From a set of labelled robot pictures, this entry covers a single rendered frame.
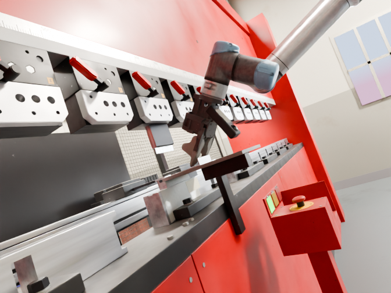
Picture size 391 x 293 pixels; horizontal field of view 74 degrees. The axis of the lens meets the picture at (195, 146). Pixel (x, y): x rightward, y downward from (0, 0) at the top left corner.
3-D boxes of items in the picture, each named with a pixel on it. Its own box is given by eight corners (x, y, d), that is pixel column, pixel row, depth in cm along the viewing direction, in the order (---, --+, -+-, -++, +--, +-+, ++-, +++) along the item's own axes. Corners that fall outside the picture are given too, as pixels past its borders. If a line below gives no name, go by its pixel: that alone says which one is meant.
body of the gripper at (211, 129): (192, 130, 84) (202, 93, 81) (215, 139, 81) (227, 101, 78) (180, 131, 77) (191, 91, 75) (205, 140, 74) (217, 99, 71)
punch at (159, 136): (159, 153, 81) (149, 124, 82) (154, 154, 82) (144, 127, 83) (176, 149, 90) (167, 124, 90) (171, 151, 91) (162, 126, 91)
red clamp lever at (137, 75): (138, 68, 74) (160, 90, 80) (128, 74, 76) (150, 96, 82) (137, 71, 73) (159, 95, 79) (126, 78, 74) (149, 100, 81)
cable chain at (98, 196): (105, 199, 105) (102, 190, 105) (95, 203, 107) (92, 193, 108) (159, 180, 137) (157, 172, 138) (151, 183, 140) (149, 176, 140)
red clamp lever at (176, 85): (175, 78, 91) (191, 95, 97) (166, 82, 93) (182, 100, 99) (175, 81, 90) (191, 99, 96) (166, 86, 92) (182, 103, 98)
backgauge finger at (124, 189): (159, 185, 80) (153, 170, 81) (104, 204, 93) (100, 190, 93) (178, 177, 91) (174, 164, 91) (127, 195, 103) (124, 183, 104)
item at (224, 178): (272, 228, 69) (244, 153, 71) (225, 237, 76) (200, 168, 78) (275, 223, 73) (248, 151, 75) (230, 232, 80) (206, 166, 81)
